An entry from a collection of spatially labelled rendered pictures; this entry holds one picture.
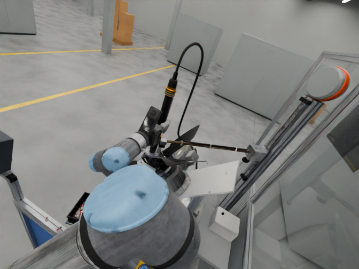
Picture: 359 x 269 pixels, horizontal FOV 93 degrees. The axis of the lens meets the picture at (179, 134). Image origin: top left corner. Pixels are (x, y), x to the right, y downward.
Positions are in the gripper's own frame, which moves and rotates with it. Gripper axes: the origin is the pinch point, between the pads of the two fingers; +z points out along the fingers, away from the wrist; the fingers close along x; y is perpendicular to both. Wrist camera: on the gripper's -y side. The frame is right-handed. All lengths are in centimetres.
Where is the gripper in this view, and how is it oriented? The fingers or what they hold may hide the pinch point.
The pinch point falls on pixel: (164, 118)
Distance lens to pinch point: 80.5
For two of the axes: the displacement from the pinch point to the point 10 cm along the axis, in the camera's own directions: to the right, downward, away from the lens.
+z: 3.9, -4.3, 8.1
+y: -3.0, 7.7, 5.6
